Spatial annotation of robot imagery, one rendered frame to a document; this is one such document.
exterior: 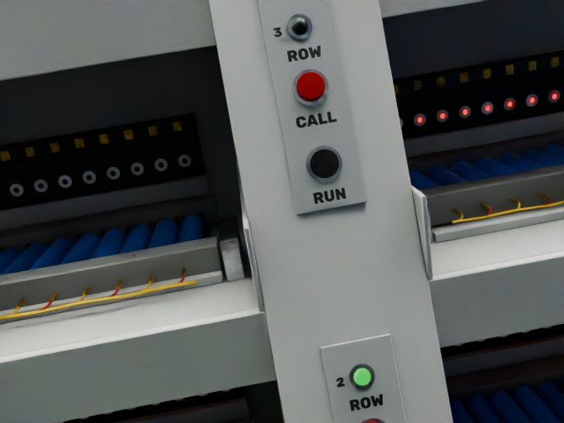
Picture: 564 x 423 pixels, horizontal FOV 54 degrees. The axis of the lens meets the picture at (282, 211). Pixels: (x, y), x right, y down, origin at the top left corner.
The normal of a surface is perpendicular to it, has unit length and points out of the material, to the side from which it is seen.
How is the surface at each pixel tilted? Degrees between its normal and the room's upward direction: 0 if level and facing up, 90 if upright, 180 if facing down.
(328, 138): 90
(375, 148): 90
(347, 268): 90
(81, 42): 107
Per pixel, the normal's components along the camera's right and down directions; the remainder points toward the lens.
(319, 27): 0.05, 0.00
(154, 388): 0.10, 0.29
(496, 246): -0.15, -0.94
